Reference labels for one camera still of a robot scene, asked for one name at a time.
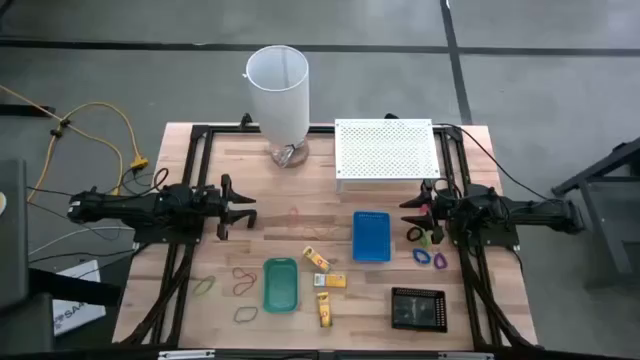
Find silver metal bracket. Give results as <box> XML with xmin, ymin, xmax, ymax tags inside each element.
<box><xmin>158</xmin><ymin>349</ymin><xmax>216</xmax><ymax>360</ymax></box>
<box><xmin>437</xmin><ymin>351</ymin><xmax>495</xmax><ymax>360</ymax></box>

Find yellow extension cable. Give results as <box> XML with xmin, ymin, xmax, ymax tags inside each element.
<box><xmin>0</xmin><ymin>83</ymin><xmax>150</xmax><ymax>201</ymax></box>

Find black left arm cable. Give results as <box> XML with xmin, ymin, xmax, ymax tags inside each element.
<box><xmin>119</xmin><ymin>167</ymin><xmax>171</xmax><ymax>197</ymax></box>

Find white perforated metal shelf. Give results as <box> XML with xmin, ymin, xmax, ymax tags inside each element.
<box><xmin>333</xmin><ymin>118</ymin><xmax>442</xmax><ymax>194</ymax></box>

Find black stand foot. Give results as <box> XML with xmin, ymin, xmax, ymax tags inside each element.
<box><xmin>0</xmin><ymin>103</ymin><xmax>56</xmax><ymax>117</ymax></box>

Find dark grey panel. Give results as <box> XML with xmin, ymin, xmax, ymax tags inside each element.
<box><xmin>0</xmin><ymin>158</ymin><xmax>30</xmax><ymax>311</ymax></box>

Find black aluminium table frame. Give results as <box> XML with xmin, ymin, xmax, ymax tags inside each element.
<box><xmin>119</xmin><ymin>113</ymin><xmax>539</xmax><ymax>351</ymax></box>

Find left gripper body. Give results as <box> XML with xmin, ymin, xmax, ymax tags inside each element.
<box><xmin>189</xmin><ymin>183</ymin><xmax>225</xmax><ymax>229</ymax></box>

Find yellow rubber band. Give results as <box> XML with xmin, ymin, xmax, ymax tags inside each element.
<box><xmin>304</xmin><ymin>224</ymin><xmax>341</xmax><ymax>239</ymax></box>

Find white lamp with wooden base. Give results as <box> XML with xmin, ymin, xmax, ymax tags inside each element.
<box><xmin>244</xmin><ymin>44</ymin><xmax>311</xmax><ymax>169</ymax></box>

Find teal plastic tray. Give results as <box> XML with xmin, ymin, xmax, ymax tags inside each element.
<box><xmin>262</xmin><ymin>257</ymin><xmax>300</xmax><ymax>315</ymax></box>

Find coloured rubber bands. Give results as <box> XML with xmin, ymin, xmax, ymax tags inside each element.
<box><xmin>231</xmin><ymin>266</ymin><xmax>258</xmax><ymax>297</ymax></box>

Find bundled clear lamp cord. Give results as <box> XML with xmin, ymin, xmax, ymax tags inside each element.
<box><xmin>272</xmin><ymin>142</ymin><xmax>306</xmax><ymax>167</ymax></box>

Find white cable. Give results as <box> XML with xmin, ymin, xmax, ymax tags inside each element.
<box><xmin>27</xmin><ymin>225</ymin><xmax>136</xmax><ymax>256</ymax></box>

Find white printed box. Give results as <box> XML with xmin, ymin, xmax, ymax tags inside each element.
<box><xmin>52</xmin><ymin>258</ymin><xmax>107</xmax><ymax>337</ymax></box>

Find black mesh tray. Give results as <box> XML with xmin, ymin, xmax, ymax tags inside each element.
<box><xmin>390</xmin><ymin>286</ymin><xmax>449</xmax><ymax>334</ymax></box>

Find long black cable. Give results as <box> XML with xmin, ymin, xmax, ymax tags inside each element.
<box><xmin>434</xmin><ymin>122</ymin><xmax>566</xmax><ymax>204</ymax></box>

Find dark metal stand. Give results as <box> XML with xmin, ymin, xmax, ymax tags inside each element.
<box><xmin>551</xmin><ymin>135</ymin><xmax>640</xmax><ymax>289</ymax></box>

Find blue plastic basket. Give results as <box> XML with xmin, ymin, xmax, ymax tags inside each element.
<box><xmin>351</xmin><ymin>210</ymin><xmax>392</xmax><ymax>264</ymax></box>

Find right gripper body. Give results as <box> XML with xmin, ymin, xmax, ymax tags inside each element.
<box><xmin>428</xmin><ymin>189</ymin><xmax>454</xmax><ymax>236</ymax></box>

